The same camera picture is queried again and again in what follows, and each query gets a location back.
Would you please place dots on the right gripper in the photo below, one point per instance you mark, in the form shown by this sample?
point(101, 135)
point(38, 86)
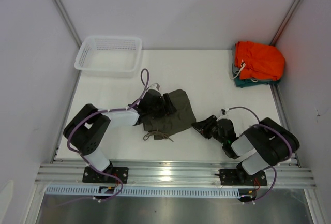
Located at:
point(203, 126)

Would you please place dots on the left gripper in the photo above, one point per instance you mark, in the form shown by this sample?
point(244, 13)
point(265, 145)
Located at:
point(169, 108)

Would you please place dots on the olive green shorts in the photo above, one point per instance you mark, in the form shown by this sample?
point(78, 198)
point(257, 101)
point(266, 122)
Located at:
point(164, 127)

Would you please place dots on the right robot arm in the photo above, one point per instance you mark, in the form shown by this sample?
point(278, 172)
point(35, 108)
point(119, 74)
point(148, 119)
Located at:
point(271, 142)

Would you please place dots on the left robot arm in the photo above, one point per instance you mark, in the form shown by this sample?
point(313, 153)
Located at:
point(86, 130)

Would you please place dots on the teal folded shorts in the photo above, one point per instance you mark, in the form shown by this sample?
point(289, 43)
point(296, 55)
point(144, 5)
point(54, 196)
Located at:
point(249, 83)

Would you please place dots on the grey folded shorts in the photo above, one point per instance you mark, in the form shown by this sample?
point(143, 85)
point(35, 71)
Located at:
point(235, 69)

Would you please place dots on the orange folded shorts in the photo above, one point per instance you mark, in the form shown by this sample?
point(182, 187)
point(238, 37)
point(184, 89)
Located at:
point(258, 61)

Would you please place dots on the white plastic basket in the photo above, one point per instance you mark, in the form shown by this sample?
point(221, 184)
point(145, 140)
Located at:
point(109, 56)

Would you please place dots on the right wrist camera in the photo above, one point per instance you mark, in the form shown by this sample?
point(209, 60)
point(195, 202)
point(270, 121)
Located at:
point(225, 111)

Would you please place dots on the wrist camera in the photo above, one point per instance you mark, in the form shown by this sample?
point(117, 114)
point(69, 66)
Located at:
point(225, 111)
point(155, 87)

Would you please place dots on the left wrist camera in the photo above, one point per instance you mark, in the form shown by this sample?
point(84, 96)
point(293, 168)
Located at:
point(155, 87)

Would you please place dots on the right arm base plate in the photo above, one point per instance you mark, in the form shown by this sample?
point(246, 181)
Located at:
point(234, 177)

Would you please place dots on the aluminium frame rail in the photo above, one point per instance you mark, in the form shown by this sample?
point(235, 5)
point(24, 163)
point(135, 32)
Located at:
point(170, 173)

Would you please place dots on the white slotted cable duct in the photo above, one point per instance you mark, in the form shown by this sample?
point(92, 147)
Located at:
point(139, 191)

